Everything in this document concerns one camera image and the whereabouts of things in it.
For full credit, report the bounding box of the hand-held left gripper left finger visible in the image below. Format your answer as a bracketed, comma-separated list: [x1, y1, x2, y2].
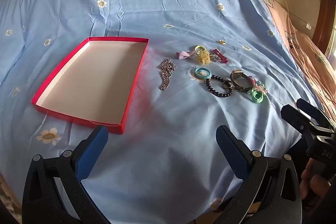
[22, 125, 111, 224]

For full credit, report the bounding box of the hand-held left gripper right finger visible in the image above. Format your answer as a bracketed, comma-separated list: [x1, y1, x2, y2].
[194, 125, 302, 224]

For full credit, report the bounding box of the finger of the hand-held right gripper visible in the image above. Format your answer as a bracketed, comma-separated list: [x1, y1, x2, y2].
[297, 98, 336, 126]
[280, 105, 317, 136]

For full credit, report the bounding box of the colourful bead bracelet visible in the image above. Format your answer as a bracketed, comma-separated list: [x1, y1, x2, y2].
[247, 76, 268, 94]

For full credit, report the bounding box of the black bead bracelet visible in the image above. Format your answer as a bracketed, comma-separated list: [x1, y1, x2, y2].
[205, 75, 234, 98]

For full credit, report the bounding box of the gold wristwatch with dark strap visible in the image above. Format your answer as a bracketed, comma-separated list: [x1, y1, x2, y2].
[230, 70, 250, 90]

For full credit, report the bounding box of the red cardboard box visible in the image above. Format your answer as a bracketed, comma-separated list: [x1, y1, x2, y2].
[31, 37, 150, 135]

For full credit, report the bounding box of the teal hair tie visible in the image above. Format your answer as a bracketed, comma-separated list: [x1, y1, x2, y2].
[195, 68, 211, 81]

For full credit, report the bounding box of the red hair clip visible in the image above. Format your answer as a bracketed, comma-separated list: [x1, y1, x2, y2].
[212, 49, 228, 64]

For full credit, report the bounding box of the yellow spiky hair ornament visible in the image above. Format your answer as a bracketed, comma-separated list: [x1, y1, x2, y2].
[194, 50, 212, 67]

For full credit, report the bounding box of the purple bow hair clip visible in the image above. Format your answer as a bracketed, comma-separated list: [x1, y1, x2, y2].
[176, 50, 192, 60]

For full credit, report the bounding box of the person's right hand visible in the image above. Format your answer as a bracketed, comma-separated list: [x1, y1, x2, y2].
[301, 158, 332, 201]

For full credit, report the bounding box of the pink printed blanket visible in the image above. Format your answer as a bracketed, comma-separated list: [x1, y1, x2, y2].
[253, 0, 336, 119]

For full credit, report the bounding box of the blue floral bedsheet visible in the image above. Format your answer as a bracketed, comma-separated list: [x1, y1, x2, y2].
[0, 0, 319, 224]

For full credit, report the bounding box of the green hair tie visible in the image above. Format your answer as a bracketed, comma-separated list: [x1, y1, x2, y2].
[251, 89, 264, 104]

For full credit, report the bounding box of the wooden door frame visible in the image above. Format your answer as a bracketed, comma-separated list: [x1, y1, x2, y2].
[312, 0, 335, 54]

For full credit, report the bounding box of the silver metal chain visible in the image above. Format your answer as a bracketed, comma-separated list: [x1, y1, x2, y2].
[159, 59, 177, 91]

